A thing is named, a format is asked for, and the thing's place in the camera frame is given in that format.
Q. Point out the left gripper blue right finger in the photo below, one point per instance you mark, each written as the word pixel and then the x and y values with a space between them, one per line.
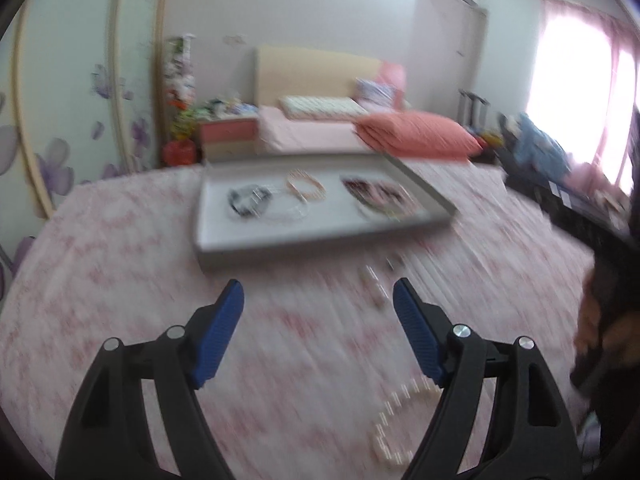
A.
pixel 529 436

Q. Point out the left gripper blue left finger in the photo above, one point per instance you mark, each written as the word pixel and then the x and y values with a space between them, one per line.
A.
pixel 107 434

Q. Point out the pearl earring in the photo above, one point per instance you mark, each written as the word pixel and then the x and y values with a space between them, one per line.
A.
pixel 370 279
pixel 379 297

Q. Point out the right hand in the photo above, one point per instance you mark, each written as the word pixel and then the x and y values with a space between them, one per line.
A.
pixel 587 334

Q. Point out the floral bedspread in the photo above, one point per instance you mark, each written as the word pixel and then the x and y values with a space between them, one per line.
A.
pixel 312 360

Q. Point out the blue plush robe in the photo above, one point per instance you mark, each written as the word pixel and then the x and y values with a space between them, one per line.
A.
pixel 526 147

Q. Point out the grey cardboard tray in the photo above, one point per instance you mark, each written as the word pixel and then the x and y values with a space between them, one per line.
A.
pixel 336 219

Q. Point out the red lined waste basket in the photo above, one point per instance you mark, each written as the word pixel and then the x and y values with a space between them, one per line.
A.
pixel 180 153

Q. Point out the pink curtain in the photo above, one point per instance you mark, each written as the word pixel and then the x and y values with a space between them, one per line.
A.
pixel 585 86

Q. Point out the dark wooden chair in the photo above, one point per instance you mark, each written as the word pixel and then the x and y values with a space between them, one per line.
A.
pixel 472 110

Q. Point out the folded salmon quilt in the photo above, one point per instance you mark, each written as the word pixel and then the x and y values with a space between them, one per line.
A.
pixel 417 135

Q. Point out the pink nightstand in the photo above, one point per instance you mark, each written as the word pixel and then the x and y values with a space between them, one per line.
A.
pixel 228 137

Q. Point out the pink bed sheet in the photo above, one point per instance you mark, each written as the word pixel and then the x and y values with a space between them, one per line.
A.
pixel 278 134

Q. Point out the plush toy display tube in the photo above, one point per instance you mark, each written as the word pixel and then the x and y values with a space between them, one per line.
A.
pixel 179 86

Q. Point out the sliding wardrobe with flowers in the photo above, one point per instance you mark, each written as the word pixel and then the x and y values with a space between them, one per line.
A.
pixel 78 104

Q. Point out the purple patterned pillow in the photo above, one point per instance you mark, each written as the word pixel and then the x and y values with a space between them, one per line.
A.
pixel 375 93

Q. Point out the floral pillow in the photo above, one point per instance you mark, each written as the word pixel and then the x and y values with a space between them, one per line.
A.
pixel 321 108

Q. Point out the beige pink headboard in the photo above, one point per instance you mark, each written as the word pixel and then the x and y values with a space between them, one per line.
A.
pixel 295 71

